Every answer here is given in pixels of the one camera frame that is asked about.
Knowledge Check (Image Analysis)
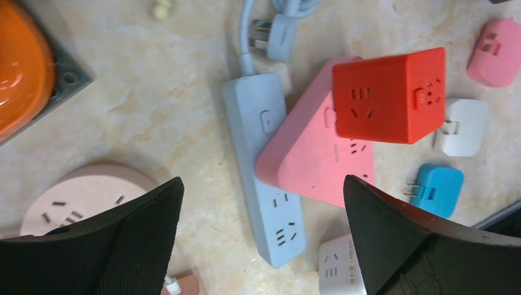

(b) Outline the pink triangular power socket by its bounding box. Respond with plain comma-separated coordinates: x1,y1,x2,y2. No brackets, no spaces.
262,56,375,207

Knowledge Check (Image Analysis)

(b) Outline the light blue coiled cable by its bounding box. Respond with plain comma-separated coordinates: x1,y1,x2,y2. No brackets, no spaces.
238,0,323,76

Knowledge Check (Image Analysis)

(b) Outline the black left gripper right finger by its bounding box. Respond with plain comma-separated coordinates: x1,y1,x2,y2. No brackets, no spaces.
343,175,520,294

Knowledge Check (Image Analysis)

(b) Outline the white charger plug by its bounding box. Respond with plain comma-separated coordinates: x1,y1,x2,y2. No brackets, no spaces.
433,98,490,157

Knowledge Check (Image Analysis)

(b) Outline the small white plastic connector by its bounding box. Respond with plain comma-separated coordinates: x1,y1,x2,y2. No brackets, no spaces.
152,0,173,20

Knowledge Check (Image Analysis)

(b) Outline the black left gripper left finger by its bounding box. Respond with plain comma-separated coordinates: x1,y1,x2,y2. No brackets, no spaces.
1,177,184,294

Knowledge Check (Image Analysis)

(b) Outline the pink charger plug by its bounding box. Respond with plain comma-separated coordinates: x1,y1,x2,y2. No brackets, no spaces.
467,18,520,88

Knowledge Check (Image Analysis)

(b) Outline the light blue power strip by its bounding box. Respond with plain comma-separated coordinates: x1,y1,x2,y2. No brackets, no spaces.
223,72,307,268

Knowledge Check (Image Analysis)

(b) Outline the red cube plug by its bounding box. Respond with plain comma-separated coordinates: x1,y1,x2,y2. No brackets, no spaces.
332,47,446,144

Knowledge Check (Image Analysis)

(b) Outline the white cartoon plug adapter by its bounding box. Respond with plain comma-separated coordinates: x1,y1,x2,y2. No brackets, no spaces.
318,234,367,295

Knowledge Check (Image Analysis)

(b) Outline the round pink power socket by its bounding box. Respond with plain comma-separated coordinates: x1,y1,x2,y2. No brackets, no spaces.
20,163,158,236

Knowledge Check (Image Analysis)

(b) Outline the small salmon charger plug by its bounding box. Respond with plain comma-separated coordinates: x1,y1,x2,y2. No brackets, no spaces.
160,274,204,295

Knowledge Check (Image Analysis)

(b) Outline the blue charger plug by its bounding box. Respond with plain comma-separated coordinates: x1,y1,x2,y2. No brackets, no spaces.
404,163,464,219

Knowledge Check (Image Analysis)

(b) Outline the orange tape dispenser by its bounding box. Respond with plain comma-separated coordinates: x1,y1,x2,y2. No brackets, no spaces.
1,1,93,144

